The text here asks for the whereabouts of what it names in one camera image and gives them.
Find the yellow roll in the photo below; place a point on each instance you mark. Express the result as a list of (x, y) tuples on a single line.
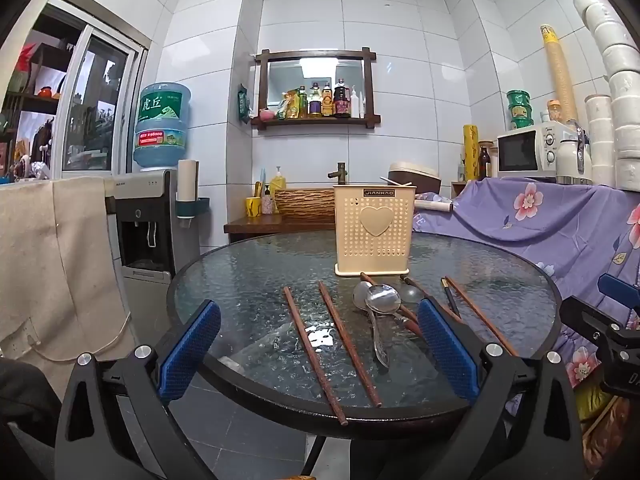
[(471, 155)]

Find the white microwave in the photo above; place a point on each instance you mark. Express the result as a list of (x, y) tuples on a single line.
[(520, 152)]

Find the bronze faucet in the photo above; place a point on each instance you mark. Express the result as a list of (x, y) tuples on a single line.
[(341, 172)]

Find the black chopstick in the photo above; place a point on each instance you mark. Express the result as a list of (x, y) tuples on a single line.
[(451, 300), (407, 280)]

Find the wooden framed mirror shelf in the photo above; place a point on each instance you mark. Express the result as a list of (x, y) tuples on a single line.
[(315, 122)]

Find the white kettle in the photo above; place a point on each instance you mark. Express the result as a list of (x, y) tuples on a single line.
[(570, 160)]

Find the stack of white paper bowls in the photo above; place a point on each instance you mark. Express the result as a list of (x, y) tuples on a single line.
[(620, 90)]

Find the pink bowl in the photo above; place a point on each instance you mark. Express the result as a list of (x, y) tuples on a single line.
[(266, 115)]

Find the yellow green packet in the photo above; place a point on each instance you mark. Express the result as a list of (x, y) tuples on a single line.
[(292, 106)]

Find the yellow cup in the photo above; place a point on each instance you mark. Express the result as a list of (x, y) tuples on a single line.
[(252, 206)]

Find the stack of yellow paper cups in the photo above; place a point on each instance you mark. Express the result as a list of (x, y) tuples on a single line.
[(557, 70)]

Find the white spatula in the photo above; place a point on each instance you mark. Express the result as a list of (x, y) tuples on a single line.
[(395, 181)]

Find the beige perforated utensil holder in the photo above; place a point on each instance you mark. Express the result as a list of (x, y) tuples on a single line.
[(375, 250)]

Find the dark soy sauce bottle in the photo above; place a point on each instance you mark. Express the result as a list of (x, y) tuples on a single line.
[(342, 100)]

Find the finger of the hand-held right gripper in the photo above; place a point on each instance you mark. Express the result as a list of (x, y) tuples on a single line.
[(620, 287), (595, 317)]

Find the green instant noodle cup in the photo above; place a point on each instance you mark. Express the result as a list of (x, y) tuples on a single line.
[(521, 124), (520, 112), (518, 98)]

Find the large metal spoon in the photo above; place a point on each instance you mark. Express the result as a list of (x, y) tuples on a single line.
[(382, 302)]

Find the white bottle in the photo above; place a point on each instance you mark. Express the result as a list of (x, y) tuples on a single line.
[(356, 104)]

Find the green hanging packet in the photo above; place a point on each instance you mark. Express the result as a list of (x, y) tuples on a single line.
[(243, 102)]

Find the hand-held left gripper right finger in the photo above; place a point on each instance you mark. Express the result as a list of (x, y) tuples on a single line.
[(447, 350)]

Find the blue water jug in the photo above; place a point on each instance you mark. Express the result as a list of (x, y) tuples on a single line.
[(162, 130)]

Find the orange lid jar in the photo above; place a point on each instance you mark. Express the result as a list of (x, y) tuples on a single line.
[(554, 111)]

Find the grey water dispenser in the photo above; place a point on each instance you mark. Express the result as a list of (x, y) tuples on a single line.
[(145, 235)]

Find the sliding window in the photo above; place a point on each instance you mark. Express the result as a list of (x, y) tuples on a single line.
[(95, 105)]

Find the brown white rice cooker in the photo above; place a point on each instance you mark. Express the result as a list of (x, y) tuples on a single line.
[(415, 172)]

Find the pink patterned pump bottle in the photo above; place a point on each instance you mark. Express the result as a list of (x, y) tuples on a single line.
[(268, 204)]

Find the green oil bottle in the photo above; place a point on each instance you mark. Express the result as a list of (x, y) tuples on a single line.
[(303, 102)]

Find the yellow soap bottle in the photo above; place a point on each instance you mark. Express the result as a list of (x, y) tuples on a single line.
[(278, 180)]

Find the beige cloth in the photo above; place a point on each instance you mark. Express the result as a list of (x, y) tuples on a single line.
[(60, 260)]

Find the small wooden box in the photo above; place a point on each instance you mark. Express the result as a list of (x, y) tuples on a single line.
[(458, 190)]

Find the yellow oil bottle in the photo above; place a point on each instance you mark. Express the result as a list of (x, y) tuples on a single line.
[(328, 102)]

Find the dark cloth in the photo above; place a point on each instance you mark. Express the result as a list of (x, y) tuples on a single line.
[(25, 410)]

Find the woven sink basin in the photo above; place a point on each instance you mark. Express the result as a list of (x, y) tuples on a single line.
[(304, 204)]

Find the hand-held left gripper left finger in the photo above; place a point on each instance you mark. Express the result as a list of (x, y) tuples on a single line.
[(192, 350)]

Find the brown glass bottle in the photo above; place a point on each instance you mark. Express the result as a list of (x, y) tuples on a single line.
[(484, 162)]

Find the purple floral cloth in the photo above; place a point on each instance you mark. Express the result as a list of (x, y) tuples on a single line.
[(525, 240)]

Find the purple label oil bottle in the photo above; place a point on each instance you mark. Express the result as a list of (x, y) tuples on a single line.
[(315, 102)]

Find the brown wooden chopstick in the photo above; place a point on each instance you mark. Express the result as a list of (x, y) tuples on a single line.
[(312, 355), (407, 324), (350, 345), (480, 314)]

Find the wooden counter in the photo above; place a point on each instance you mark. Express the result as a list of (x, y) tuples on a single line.
[(260, 227)]

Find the short stack of white tubs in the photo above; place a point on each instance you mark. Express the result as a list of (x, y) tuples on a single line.
[(599, 140)]

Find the small metal spoon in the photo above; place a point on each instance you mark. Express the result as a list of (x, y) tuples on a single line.
[(360, 296)]

